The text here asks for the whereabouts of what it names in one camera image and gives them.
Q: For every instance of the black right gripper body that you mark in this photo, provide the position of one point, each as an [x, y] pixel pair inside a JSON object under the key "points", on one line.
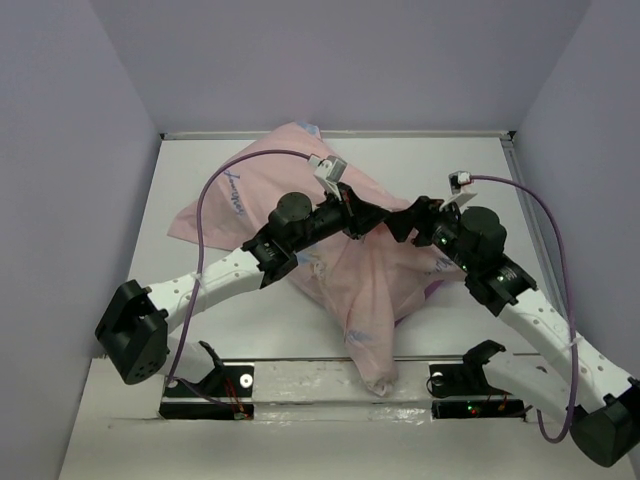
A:
{"points": [[444, 234]]}

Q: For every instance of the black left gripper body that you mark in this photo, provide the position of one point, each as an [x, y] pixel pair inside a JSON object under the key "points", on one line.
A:
{"points": [[327, 220]]}

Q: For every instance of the pink printed pillowcase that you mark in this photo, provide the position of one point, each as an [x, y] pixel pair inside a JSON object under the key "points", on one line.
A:
{"points": [[367, 285]]}

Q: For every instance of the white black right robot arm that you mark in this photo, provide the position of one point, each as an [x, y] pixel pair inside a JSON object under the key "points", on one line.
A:
{"points": [[603, 398]]}

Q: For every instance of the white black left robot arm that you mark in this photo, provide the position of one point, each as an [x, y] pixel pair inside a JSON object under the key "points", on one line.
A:
{"points": [[135, 327]]}

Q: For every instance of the white foam front board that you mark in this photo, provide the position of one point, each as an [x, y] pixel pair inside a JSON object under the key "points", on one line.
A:
{"points": [[119, 435]]}

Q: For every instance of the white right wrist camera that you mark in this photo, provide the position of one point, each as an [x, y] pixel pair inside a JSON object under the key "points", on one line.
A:
{"points": [[460, 183]]}

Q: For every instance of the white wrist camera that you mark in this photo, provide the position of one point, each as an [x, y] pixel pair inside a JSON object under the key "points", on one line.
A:
{"points": [[328, 172], [460, 183]]}

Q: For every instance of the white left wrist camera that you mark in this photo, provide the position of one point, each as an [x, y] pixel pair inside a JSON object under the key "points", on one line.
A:
{"points": [[328, 172]]}

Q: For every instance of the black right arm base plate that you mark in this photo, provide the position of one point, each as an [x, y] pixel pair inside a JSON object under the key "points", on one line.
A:
{"points": [[460, 391]]}

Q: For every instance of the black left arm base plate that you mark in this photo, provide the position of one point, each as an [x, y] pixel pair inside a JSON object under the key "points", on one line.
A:
{"points": [[225, 394]]}

